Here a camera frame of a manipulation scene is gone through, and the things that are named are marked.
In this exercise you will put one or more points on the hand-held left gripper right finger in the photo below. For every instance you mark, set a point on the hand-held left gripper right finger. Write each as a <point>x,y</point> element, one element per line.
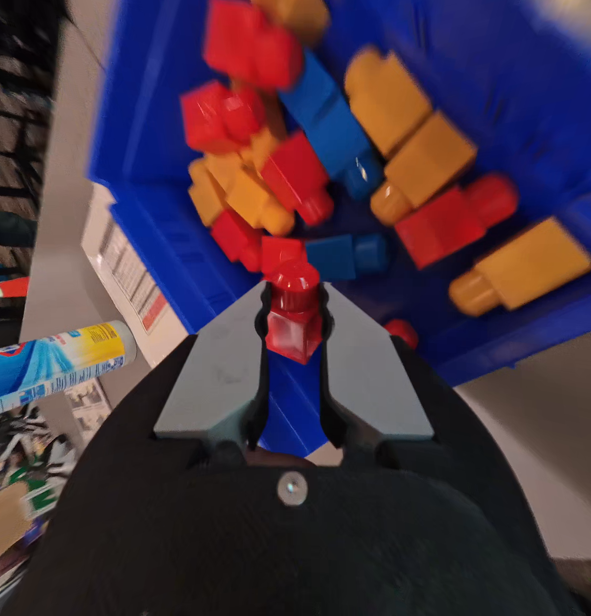
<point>377,385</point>

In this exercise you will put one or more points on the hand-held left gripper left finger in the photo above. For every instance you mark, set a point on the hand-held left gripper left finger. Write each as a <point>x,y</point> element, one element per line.
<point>209,385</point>

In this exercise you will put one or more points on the red mega block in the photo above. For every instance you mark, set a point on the red mega block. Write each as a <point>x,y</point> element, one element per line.
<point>295,327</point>

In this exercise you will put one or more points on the pile of mixed mega blocks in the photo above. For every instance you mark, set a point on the pile of mixed mega blocks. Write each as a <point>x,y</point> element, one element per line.
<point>430,154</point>

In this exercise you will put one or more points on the blue plastic bin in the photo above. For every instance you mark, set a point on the blue plastic bin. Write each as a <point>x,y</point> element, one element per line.
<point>141,144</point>

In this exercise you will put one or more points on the printed paper sheet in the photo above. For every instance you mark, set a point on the printed paper sheet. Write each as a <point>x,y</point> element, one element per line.
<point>122,279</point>

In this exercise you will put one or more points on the blue white wipes canister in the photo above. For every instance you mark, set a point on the blue white wipes canister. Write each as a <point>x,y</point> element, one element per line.
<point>55,361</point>

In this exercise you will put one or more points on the pile of printed papers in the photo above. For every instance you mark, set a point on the pile of printed papers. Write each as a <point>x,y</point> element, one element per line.
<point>26,452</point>

